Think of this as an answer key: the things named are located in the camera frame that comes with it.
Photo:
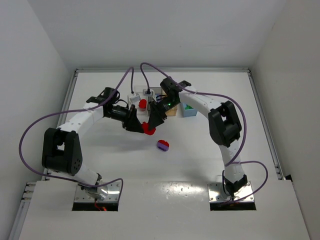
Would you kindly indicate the blue container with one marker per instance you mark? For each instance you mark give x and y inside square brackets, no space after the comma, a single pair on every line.
[187,112]

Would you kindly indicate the aluminium frame rail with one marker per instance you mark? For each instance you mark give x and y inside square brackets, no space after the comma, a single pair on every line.
[168,70]

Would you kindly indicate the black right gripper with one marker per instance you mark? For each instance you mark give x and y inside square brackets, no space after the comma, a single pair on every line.
[155,111]

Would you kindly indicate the clear transparent container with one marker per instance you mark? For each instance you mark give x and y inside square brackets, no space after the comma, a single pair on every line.
[138,89]

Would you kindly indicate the grey transparent container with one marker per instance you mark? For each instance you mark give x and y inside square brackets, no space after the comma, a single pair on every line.
[155,92]

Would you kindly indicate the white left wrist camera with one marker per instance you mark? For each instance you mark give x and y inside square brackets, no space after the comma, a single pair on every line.
[133,99]

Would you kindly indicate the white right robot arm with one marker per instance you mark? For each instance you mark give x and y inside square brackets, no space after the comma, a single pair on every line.
[223,122]

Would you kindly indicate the amber transparent container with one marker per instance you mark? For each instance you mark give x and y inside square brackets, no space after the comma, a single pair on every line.
[172,112]

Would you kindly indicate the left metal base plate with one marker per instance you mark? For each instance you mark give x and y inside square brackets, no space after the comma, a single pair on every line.
[101,199]

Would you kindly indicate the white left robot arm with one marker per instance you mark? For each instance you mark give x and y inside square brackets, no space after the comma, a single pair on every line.
[62,152]

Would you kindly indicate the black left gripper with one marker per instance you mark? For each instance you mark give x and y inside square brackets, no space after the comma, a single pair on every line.
[130,115]

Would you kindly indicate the red purple lego stack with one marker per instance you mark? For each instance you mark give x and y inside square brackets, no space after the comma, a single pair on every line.
[163,145]

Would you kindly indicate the green lego brick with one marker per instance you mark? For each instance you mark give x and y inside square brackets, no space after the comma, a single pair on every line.
[187,107]

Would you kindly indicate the red rounded lego brick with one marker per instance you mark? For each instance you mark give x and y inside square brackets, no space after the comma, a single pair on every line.
[142,104]

